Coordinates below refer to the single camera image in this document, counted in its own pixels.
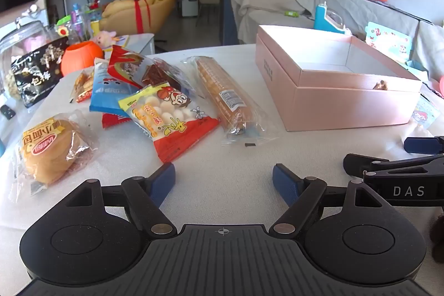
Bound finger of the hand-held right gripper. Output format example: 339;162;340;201
403;136;444;155
343;153;444;179

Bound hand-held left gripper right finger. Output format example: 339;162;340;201
270;163;382;237

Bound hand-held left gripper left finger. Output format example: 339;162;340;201
66;162;177;237

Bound pink cardboard box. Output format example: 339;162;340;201
255;24;423;132

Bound red snack packet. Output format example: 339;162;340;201
101;45;154;129

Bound person's right forearm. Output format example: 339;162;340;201
426;209;444;262

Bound cartoon sticker sheet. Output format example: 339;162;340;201
408;95;440;129

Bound yellow red milk ball packet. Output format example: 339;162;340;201
118;82;221;164

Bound long biscuit roll packet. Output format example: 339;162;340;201
180;55;280;146

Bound blue snack packet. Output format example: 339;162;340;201
89;61;140;118

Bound colourful picture book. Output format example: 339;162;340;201
364;21;414;63

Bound bread bun packet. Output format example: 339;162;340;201
14;112;100;195

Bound small orange biscuit packet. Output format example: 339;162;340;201
72;68;96;104

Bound white side table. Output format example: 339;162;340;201
114;33;156;56

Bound blue toy box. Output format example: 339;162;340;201
314;1;352;37

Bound orange round container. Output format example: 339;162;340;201
60;41;105;77

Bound pink plush toy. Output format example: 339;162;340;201
93;30;117;47

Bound black snack bag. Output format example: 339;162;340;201
10;37;70;108

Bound grey covered sofa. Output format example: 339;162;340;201
229;0;444;93

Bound group of colourful toy bottles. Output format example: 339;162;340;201
55;0;104;42

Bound yellow armchair with red ribbon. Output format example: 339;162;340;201
100;0;177;35

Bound clear glass jar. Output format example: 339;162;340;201
0;21;47;101

